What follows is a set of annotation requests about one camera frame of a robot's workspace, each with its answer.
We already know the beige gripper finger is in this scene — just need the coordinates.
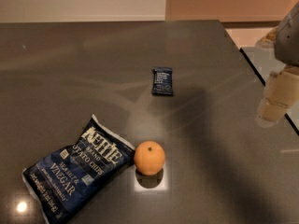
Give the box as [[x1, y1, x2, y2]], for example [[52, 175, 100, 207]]
[[256, 66, 299, 128]]

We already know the orange fruit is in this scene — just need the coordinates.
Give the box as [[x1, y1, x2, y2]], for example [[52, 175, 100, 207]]
[[134, 141, 165, 175]]

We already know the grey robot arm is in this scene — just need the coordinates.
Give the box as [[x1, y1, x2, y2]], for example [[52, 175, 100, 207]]
[[256, 3, 299, 128]]

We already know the dark blue rxbar blueberry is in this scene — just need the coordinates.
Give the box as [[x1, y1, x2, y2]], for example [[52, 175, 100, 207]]
[[151, 67, 173, 96]]

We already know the blue kettle chips bag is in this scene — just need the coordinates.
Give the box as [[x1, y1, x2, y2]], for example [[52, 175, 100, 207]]
[[22, 117, 135, 224]]

